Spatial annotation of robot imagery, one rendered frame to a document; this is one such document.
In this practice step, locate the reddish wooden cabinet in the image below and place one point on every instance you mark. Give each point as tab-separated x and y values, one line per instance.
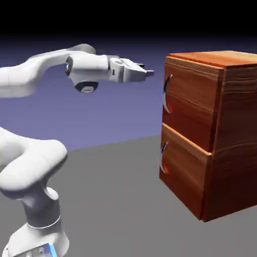
220	130

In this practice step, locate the short wooden cabinet door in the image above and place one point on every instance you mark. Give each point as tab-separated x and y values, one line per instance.
182	170

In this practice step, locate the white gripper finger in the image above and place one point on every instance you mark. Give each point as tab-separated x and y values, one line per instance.
149	72
140	65

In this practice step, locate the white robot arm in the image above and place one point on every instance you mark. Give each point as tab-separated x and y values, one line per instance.
28	70

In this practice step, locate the tall wooden cabinet door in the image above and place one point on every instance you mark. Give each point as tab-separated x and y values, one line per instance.
190	100

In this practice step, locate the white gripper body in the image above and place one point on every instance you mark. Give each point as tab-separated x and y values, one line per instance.
133	72

